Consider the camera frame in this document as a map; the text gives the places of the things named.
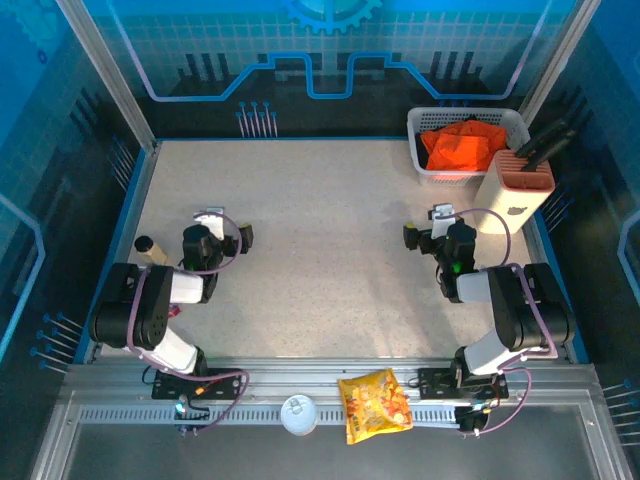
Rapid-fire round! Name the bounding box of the yellow snack bag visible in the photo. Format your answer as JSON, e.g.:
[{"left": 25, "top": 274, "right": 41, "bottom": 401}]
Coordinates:
[{"left": 337, "top": 367, "right": 415, "bottom": 446}]

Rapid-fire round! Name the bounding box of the white knife block pink top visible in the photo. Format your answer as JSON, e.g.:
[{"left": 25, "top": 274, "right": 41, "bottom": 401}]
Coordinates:
[{"left": 472, "top": 148, "right": 556, "bottom": 235}]

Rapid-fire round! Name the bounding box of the black base plate right arm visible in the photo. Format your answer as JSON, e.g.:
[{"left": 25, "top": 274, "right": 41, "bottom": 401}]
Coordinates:
[{"left": 417, "top": 366, "right": 510, "bottom": 401}]

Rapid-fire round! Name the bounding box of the aluminium frame post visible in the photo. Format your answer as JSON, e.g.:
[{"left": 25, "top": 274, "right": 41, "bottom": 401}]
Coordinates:
[
  {"left": 53, "top": 0, "right": 160, "bottom": 154},
  {"left": 517, "top": 0, "right": 604, "bottom": 119}
]

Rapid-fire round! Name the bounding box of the black handled knife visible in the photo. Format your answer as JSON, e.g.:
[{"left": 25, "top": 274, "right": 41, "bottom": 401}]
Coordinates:
[
  {"left": 522, "top": 128, "right": 577, "bottom": 171},
  {"left": 514, "top": 117, "right": 571, "bottom": 157}
]

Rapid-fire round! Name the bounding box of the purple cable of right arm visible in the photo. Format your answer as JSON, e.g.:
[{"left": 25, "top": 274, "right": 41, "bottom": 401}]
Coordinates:
[{"left": 452, "top": 208, "right": 559, "bottom": 437}]

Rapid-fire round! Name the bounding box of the brown bottle black cap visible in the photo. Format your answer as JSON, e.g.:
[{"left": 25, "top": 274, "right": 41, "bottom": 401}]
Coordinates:
[{"left": 133, "top": 234, "right": 170, "bottom": 266}]

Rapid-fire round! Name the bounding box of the black base plate left arm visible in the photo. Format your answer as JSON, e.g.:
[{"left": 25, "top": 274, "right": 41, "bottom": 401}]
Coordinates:
[{"left": 151, "top": 367, "right": 244, "bottom": 401}]

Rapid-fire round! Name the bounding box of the slotted grey cable duct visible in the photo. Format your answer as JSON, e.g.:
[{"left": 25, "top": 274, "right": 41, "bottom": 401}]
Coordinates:
[{"left": 79, "top": 405, "right": 461, "bottom": 427}]

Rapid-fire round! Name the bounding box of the aluminium frame rail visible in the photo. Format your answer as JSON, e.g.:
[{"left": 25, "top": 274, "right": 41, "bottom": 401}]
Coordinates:
[{"left": 29, "top": 355, "right": 636, "bottom": 480}]

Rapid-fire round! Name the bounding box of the white round cup lid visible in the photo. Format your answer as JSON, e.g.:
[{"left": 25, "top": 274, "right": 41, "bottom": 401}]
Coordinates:
[{"left": 279, "top": 393, "right": 319, "bottom": 437}]

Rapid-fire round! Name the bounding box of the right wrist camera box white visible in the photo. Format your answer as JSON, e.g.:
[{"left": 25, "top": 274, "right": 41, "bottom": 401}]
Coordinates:
[{"left": 427, "top": 203, "right": 459, "bottom": 239}]

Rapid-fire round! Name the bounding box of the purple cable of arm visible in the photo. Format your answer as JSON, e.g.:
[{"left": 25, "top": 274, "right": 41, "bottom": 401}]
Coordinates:
[
  {"left": 124, "top": 212, "right": 251, "bottom": 437},
  {"left": 452, "top": 208, "right": 559, "bottom": 437}
]

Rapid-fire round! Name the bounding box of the orange t-shirt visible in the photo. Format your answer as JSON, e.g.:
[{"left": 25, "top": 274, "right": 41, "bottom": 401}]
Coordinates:
[{"left": 419, "top": 119, "right": 509, "bottom": 172}]

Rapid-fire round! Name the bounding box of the white plastic basket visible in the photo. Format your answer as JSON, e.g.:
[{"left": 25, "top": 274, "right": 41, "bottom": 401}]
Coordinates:
[{"left": 406, "top": 106, "right": 532, "bottom": 187}]

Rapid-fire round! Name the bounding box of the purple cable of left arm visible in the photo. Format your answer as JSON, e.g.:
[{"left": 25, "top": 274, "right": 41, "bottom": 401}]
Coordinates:
[{"left": 124, "top": 212, "right": 251, "bottom": 437}]

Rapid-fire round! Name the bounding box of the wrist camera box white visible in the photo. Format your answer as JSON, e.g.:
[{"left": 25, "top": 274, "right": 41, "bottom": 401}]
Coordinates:
[
  {"left": 427, "top": 203, "right": 459, "bottom": 239},
  {"left": 192, "top": 205, "right": 226, "bottom": 241}
]

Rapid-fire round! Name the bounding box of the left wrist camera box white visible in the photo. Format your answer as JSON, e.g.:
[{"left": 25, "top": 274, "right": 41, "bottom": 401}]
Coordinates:
[{"left": 192, "top": 205, "right": 226, "bottom": 241}]

